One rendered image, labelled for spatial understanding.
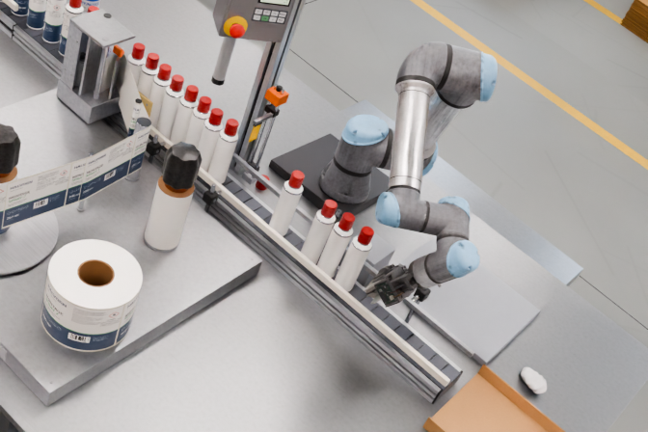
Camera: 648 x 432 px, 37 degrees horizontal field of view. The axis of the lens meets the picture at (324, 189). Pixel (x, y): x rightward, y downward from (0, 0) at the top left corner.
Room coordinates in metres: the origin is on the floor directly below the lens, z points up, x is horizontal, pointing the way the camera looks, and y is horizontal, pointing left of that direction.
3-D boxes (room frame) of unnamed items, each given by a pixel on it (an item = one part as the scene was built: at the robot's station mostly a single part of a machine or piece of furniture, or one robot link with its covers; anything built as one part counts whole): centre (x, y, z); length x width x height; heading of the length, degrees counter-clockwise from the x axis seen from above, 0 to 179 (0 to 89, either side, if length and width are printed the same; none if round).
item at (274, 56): (2.17, 0.25, 1.16); 0.04 x 0.04 x 0.67; 64
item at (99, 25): (2.12, 0.70, 1.14); 0.14 x 0.11 x 0.01; 64
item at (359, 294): (2.02, 0.27, 0.86); 1.65 x 0.08 x 0.04; 64
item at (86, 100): (2.12, 0.70, 1.01); 0.14 x 0.13 x 0.26; 64
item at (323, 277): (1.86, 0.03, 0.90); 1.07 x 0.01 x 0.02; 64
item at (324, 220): (1.87, -0.03, 0.98); 0.05 x 0.05 x 0.20
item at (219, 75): (2.18, 0.38, 1.18); 0.04 x 0.04 x 0.21
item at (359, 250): (1.83, -0.14, 0.98); 0.05 x 0.05 x 0.20
